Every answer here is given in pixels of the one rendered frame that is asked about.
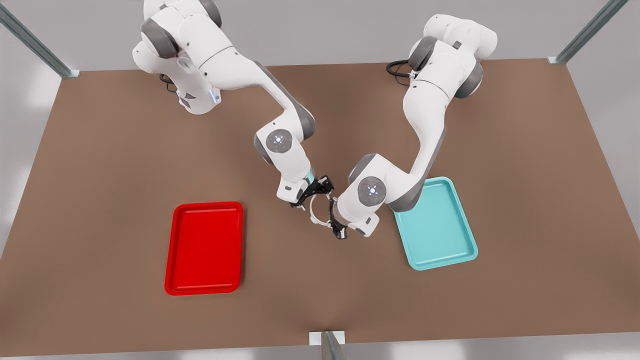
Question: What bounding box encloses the white drainage pipe clamp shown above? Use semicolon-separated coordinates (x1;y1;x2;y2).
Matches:
308;195;333;229

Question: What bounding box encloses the red tray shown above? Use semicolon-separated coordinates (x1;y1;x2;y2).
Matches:
164;201;244;296

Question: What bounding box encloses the silver frame post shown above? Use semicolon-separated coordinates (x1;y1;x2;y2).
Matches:
0;4;81;80
309;330;348;360
547;0;629;65

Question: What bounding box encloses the teal tray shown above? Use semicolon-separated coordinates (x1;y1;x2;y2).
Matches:
393;176;479;271

